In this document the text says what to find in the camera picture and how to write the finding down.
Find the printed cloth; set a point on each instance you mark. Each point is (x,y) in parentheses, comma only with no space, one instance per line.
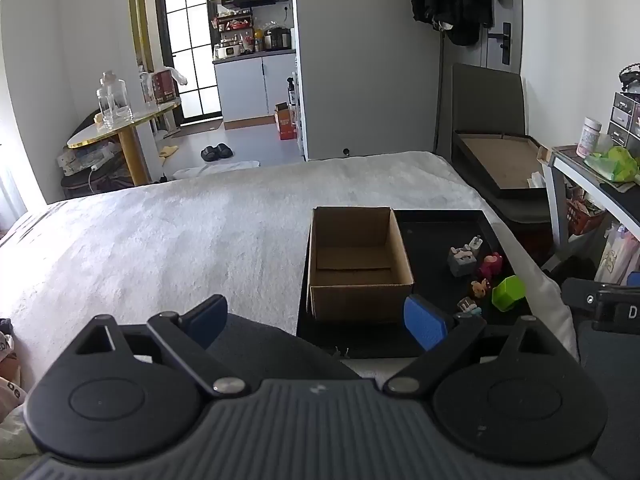
(10,360)

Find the blue rabbit figurine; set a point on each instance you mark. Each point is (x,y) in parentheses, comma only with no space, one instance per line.
(461,262)

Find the black glass-paned door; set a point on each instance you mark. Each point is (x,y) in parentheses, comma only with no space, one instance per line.
(172,60)

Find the orange cardboard box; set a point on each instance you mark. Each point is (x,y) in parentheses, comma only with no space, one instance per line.
(286,125)

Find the pink bear figurine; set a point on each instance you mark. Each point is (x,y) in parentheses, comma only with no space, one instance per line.
(491,265)

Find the box-headed figurine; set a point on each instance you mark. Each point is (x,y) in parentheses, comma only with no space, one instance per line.
(468,306)

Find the green plastic cup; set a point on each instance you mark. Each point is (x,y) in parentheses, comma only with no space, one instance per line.
(507,294)

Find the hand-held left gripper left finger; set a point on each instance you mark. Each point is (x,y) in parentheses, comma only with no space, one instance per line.
(207,317)

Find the white desk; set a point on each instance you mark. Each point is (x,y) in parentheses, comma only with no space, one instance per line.
(575,170)

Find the white charger plug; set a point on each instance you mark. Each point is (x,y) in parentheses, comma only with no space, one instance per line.
(476,246)

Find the round gold-edged table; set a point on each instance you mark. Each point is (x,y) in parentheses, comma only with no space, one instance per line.
(125,125)

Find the brown doormat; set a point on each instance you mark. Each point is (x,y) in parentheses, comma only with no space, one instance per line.
(197,127)

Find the pink-labelled jar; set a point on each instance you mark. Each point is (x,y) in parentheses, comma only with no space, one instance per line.
(588,137)

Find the red box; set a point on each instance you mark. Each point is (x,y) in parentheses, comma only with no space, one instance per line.
(165,89)

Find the flat black box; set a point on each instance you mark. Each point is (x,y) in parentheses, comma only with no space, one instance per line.
(500,160)

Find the black door lock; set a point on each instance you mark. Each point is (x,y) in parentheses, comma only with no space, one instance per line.
(505,42)

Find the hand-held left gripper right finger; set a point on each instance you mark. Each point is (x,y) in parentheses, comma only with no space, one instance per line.
(425,322)

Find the green plastic bag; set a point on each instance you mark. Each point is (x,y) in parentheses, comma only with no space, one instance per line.
(617,162)

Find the red basket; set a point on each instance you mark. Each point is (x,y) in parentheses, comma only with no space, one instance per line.
(585,217)

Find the clear drawer organizer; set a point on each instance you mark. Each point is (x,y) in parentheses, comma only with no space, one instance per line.
(625,120)

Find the white printed bag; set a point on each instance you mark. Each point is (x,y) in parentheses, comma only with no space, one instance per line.
(617,257)

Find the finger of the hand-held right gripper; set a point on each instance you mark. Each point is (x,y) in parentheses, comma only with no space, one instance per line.
(577,292)
(634,278)

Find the dark chair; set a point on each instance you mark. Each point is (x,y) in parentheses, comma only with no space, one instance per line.
(487,100)

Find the black tray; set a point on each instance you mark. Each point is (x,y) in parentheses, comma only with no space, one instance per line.
(430,240)

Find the large glass jar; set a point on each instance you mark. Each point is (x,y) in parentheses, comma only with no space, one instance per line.
(119,97)

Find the brown-haired figurine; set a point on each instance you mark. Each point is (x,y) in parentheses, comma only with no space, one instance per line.
(480,290)

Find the small glass jar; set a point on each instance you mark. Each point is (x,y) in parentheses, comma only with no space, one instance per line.
(104,107)

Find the yellow slipper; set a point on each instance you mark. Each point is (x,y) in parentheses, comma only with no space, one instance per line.
(168,151)

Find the white kitchen base cabinet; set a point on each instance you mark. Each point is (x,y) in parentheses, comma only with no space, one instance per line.
(250,87)

